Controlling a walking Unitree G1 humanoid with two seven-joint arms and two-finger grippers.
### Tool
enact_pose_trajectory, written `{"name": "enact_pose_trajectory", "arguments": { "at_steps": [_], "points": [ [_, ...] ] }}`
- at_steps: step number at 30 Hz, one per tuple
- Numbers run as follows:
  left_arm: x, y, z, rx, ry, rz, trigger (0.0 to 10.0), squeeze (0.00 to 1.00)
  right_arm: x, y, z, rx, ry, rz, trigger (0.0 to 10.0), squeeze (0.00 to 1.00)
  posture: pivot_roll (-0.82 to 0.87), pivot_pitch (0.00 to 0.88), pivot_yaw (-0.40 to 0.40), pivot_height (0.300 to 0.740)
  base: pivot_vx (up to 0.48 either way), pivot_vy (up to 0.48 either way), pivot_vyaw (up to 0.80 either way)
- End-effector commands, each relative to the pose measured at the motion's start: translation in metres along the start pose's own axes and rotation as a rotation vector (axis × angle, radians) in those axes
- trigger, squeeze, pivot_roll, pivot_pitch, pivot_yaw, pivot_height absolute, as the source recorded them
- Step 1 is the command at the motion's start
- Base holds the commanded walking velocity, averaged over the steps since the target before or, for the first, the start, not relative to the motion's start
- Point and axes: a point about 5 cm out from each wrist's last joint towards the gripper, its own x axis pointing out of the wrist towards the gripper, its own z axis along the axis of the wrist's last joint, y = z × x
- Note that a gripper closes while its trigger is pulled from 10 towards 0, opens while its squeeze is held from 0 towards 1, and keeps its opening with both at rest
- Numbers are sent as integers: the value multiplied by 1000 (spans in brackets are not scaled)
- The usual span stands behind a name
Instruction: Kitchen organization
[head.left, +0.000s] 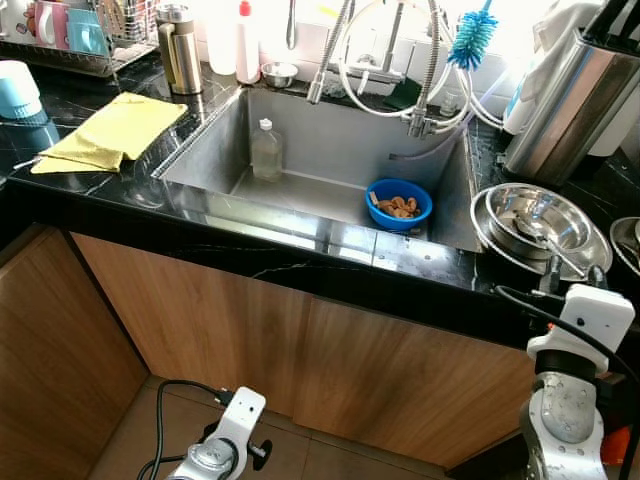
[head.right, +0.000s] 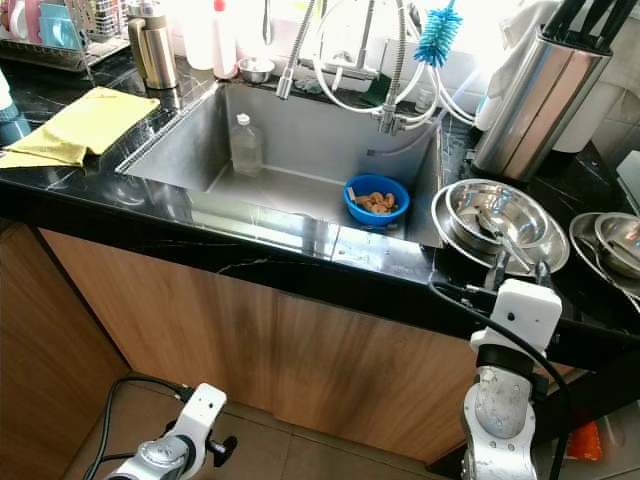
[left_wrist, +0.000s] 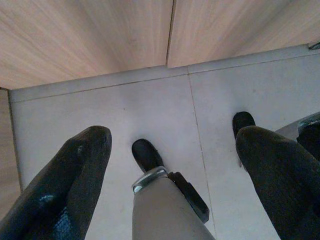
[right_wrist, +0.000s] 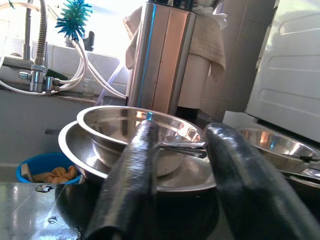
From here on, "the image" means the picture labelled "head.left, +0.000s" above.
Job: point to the yellow cleaning cloth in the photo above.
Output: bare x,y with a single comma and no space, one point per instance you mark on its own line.
120,125

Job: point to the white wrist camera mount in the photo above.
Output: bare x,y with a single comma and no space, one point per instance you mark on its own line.
590,320
245,410

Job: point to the pink cup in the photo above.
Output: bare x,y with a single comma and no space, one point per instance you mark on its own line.
50,25

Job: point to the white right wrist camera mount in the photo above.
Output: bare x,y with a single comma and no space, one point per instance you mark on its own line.
590,320

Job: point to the white and blue cup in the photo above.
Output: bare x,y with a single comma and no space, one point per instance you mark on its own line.
18,90

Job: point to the white plastic container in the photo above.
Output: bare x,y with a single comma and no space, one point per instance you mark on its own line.
220,40

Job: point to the steel thermos bottle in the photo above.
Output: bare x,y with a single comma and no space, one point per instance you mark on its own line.
182,55

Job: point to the blue bottle brush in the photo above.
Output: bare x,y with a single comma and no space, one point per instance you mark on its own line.
472,40

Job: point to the blue plastic bowl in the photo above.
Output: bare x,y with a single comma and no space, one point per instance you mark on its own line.
400,225

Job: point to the steel knife block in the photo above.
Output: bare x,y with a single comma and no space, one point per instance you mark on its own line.
565,110

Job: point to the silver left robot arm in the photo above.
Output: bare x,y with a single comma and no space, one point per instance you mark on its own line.
210,462

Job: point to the brown food pieces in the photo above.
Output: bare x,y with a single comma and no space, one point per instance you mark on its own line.
400,207

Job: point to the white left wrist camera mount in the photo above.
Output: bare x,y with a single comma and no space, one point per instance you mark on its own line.
245,410

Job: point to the stainless steel sink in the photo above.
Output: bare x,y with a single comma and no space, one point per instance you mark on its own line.
330,150

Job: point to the slim steel faucet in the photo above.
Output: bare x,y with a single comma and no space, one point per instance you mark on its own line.
425,110

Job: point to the clear plastic bottle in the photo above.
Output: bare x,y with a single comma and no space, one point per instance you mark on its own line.
266,155

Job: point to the steel bowl with spoon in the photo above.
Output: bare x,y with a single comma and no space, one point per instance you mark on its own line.
555,205

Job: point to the steel pull-out faucet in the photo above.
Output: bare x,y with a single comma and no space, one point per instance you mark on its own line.
322,75

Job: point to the small steel bowl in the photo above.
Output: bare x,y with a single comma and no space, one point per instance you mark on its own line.
280,75

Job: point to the white bottle with red cap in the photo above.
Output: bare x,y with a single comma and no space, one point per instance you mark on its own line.
248,50

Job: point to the orange object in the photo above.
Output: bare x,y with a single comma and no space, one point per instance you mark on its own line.
615,445

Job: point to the metal dish rack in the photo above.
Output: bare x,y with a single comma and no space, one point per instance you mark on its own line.
60,62

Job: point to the wooden cabinet side panel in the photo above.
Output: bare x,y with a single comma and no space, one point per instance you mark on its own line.
55,350

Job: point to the large steel plate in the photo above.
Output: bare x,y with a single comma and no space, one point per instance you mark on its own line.
485,235

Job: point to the white kettle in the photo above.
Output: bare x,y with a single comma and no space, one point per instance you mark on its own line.
545,50

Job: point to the wooden cabinet door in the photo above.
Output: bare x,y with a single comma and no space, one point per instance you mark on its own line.
200,320
420,380

